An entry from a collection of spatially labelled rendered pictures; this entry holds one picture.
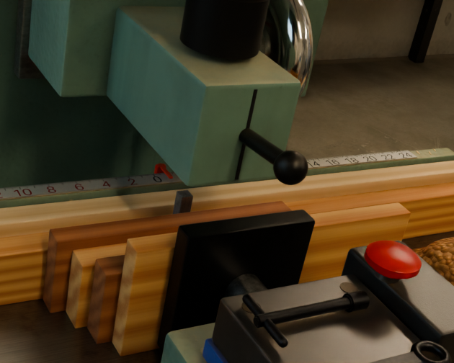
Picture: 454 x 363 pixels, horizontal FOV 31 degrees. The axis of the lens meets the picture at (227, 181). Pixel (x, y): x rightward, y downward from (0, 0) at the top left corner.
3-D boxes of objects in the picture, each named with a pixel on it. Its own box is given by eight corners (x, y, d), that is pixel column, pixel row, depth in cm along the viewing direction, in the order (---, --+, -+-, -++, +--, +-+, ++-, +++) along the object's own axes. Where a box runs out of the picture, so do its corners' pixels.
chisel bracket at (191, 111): (182, 210, 51) (205, 85, 47) (101, 113, 62) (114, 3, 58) (281, 199, 55) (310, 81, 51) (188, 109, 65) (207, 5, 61)
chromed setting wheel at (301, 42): (271, 145, 69) (304, 1, 63) (203, 84, 78) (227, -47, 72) (300, 142, 70) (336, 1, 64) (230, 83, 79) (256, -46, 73)
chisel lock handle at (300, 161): (281, 193, 46) (289, 161, 45) (226, 140, 51) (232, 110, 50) (310, 189, 47) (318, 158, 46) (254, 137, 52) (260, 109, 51)
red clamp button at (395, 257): (385, 287, 42) (391, 271, 42) (352, 255, 45) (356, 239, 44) (429, 279, 44) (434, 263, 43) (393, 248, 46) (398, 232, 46)
